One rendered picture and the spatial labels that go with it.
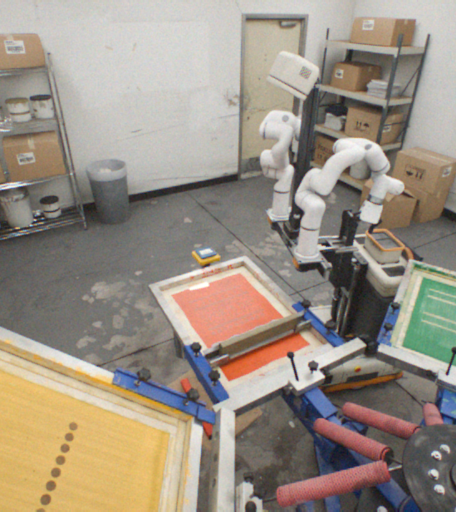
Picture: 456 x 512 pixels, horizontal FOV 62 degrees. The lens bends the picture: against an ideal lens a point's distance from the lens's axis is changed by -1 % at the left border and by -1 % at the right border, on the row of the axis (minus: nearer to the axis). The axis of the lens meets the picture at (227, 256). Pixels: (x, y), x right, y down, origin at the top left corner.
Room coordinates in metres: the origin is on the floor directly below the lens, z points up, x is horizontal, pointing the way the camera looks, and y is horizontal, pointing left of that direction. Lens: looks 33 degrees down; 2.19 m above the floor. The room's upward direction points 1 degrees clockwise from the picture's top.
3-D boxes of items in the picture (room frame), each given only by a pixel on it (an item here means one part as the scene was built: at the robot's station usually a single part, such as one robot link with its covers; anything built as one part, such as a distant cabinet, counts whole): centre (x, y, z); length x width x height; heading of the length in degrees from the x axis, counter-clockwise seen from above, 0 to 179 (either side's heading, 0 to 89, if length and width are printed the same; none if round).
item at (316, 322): (1.27, -0.40, 0.98); 0.30 x 0.05 x 0.07; 29
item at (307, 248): (1.64, -0.42, 1.21); 0.16 x 0.13 x 0.15; 102
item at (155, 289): (1.34, -0.04, 0.97); 0.79 x 0.58 x 0.04; 29
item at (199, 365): (1.00, 0.08, 0.98); 0.30 x 0.05 x 0.07; 29
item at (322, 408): (0.85, -0.32, 1.02); 0.17 x 0.06 x 0.05; 29
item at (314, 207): (1.65, -0.40, 1.37); 0.13 x 0.10 x 0.16; 21
